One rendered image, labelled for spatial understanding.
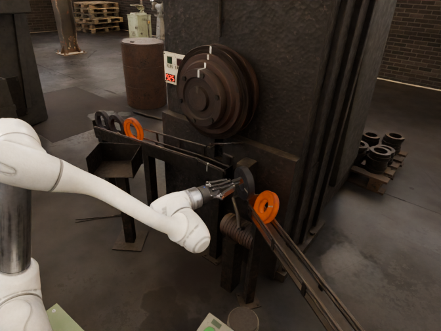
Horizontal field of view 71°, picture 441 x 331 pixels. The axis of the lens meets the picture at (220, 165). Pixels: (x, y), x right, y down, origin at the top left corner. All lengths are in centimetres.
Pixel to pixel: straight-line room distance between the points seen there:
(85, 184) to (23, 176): 17
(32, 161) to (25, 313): 53
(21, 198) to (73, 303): 105
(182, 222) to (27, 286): 61
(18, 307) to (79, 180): 49
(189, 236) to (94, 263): 125
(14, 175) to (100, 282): 131
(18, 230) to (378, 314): 187
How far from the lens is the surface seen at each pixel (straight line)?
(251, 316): 131
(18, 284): 136
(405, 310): 227
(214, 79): 145
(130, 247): 228
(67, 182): 98
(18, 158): 94
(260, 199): 150
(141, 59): 438
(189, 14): 182
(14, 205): 118
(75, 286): 216
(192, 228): 109
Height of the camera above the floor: 161
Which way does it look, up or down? 31 degrees down
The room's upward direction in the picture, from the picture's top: 3 degrees clockwise
